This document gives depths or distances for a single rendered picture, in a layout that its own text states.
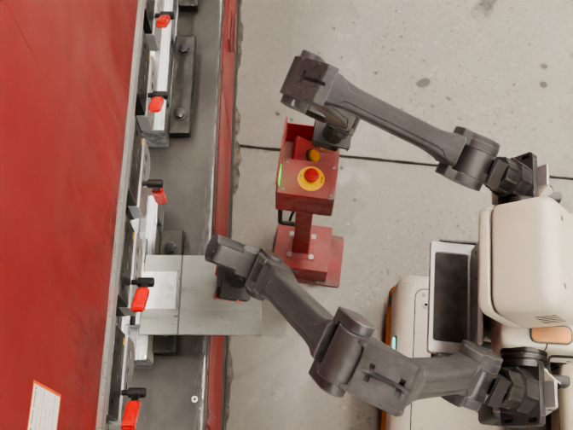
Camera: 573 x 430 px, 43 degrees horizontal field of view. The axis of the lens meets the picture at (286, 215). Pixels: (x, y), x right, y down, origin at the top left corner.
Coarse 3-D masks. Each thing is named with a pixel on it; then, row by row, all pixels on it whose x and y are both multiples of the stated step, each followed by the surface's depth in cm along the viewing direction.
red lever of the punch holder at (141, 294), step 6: (132, 282) 133; (138, 282) 133; (144, 282) 133; (150, 282) 133; (138, 288) 130; (144, 288) 130; (138, 294) 128; (144, 294) 128; (138, 300) 127; (144, 300) 127; (132, 306) 126; (138, 306) 126; (144, 306) 127
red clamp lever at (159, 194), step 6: (150, 180) 142; (156, 180) 142; (162, 180) 143; (150, 186) 142; (156, 186) 142; (162, 186) 143; (156, 192) 145; (162, 192) 146; (156, 198) 147; (162, 198) 147
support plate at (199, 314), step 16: (160, 256) 162; (176, 256) 162; (192, 256) 163; (192, 272) 161; (208, 272) 161; (192, 288) 160; (208, 288) 160; (192, 304) 158; (208, 304) 158; (224, 304) 158; (240, 304) 158; (256, 304) 159; (144, 320) 157; (160, 320) 157; (176, 320) 157; (192, 320) 157; (208, 320) 157; (224, 320) 157; (240, 320) 157; (256, 320) 157
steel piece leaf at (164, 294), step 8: (144, 272) 161; (152, 272) 161; (160, 272) 161; (168, 272) 161; (176, 272) 161; (160, 280) 160; (168, 280) 160; (176, 280) 160; (152, 288) 159; (160, 288) 159; (168, 288) 159; (176, 288) 159; (152, 296) 159; (160, 296) 159; (168, 296) 159; (176, 296) 157; (152, 304) 158; (160, 304) 158; (168, 304) 158; (176, 304) 156
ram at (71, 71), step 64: (0, 0) 71; (64, 0) 92; (128, 0) 131; (0, 64) 71; (64, 64) 92; (128, 64) 131; (0, 128) 71; (64, 128) 92; (0, 192) 71; (64, 192) 92; (0, 256) 71; (64, 256) 93; (0, 320) 71; (64, 320) 93; (0, 384) 71; (64, 384) 93
